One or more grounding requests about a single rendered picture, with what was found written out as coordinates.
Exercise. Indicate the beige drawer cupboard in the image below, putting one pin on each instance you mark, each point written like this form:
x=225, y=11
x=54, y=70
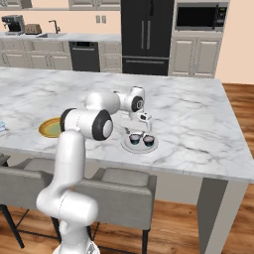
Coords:
x=110, y=57

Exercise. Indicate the yellow plate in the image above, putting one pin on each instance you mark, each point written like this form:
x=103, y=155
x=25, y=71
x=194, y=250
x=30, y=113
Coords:
x=49, y=128

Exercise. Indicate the black fridge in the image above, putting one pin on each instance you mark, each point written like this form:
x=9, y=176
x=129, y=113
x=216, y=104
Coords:
x=147, y=33

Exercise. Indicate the sink basin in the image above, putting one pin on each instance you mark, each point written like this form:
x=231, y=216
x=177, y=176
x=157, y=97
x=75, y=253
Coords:
x=51, y=35

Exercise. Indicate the grey upholstered stool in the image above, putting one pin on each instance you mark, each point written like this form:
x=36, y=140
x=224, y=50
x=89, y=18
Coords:
x=125, y=198
x=20, y=188

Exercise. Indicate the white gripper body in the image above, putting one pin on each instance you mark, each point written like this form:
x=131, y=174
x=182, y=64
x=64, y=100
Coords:
x=134, y=123

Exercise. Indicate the silver toaster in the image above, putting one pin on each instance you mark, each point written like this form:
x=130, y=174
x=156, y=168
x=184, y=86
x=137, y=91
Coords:
x=33, y=29

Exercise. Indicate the beige wall cupboards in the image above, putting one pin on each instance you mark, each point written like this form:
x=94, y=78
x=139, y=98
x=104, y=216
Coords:
x=82, y=4

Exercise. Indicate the dark tap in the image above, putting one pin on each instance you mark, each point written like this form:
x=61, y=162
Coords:
x=55, y=26

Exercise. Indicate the white plate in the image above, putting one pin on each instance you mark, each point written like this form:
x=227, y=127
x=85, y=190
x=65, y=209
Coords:
x=139, y=148

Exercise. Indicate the black coffee machine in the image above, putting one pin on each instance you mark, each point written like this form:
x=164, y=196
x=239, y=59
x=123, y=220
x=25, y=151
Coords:
x=14, y=24

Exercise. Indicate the beige base cupboards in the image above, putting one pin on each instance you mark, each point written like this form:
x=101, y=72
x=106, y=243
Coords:
x=36, y=54

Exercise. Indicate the black microwave oven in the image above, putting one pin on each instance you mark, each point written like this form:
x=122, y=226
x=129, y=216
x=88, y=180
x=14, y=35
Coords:
x=200, y=17

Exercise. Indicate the black dishwasher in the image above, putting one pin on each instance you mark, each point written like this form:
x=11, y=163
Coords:
x=84, y=57

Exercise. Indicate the dark blue yogurt container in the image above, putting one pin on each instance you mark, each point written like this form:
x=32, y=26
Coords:
x=134, y=139
x=148, y=141

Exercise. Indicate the light blue yogurt container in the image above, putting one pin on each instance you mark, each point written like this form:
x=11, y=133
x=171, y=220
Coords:
x=1, y=127

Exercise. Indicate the grey wall socket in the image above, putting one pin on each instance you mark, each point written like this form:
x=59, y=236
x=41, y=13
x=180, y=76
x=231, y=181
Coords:
x=103, y=19
x=98, y=19

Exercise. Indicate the beige tall cupboard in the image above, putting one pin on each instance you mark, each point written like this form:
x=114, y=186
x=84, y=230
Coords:
x=195, y=54

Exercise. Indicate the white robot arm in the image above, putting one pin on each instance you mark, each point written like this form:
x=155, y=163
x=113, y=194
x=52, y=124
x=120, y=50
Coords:
x=71, y=158

